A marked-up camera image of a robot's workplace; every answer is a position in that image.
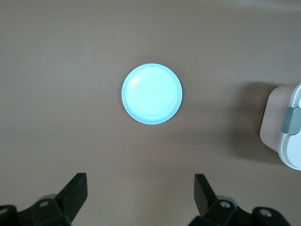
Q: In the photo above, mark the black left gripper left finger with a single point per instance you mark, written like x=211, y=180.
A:
x=70, y=195

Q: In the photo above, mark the light blue round plate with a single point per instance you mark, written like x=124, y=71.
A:
x=152, y=93

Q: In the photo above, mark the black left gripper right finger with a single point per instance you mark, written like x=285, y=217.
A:
x=204, y=195

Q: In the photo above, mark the white lidded lunch box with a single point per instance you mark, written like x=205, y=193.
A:
x=289, y=131

